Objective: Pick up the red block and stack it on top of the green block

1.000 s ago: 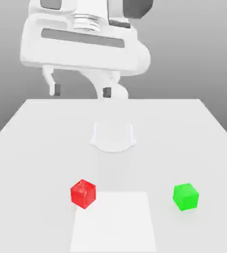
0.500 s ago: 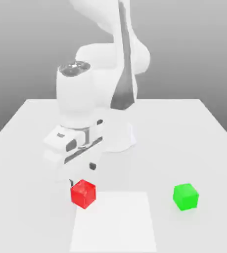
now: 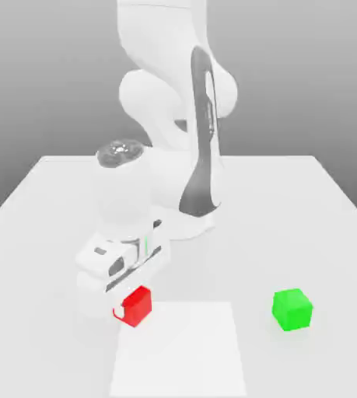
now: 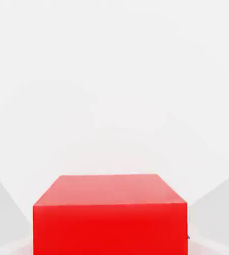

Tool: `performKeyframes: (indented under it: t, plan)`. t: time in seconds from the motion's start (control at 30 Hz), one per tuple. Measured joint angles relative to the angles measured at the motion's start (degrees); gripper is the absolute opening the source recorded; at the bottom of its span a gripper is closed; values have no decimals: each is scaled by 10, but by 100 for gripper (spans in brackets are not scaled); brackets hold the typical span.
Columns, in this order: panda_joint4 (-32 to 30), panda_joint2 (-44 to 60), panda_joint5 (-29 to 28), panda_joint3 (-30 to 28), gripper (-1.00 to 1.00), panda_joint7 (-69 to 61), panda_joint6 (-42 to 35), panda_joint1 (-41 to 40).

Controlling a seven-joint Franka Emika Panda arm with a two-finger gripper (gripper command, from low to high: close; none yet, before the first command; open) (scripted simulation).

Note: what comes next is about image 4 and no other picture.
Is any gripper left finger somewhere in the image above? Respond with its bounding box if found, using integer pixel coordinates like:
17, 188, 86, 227
10, 236, 34, 255

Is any small red cube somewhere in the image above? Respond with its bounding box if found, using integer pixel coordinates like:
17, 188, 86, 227
33, 173, 188, 255

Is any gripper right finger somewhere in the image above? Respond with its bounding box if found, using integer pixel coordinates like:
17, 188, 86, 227
187, 233, 211, 255

